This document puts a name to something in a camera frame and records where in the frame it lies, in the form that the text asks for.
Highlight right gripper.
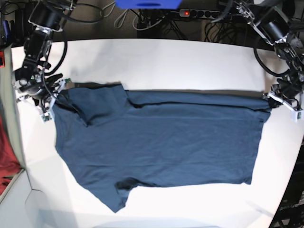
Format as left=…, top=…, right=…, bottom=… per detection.
left=16, top=78, right=72, bottom=123

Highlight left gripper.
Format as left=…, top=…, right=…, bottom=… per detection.
left=262, top=84, right=304, bottom=122

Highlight dark blue t-shirt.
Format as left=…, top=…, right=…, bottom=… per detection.
left=53, top=84, right=271, bottom=212

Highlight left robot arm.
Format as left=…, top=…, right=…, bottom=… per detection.
left=212, top=0, right=304, bottom=122

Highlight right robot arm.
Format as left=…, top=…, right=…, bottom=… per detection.
left=12, top=0, right=104, bottom=122

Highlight red clamp at table edge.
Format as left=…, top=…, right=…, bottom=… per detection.
left=0, top=51, right=5, bottom=68

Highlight red cloth at left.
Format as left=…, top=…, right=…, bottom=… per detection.
left=0, top=118, right=21, bottom=195

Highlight blue object at left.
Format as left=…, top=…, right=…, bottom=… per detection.
left=2, top=20, right=11, bottom=39

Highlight black power strip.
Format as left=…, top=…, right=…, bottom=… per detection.
left=179, top=9, right=221, bottom=19

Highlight blue box at top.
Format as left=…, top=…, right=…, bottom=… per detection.
left=115, top=0, right=182, bottom=9

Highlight white cable loops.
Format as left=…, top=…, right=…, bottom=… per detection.
left=99, top=2, right=164, bottom=31

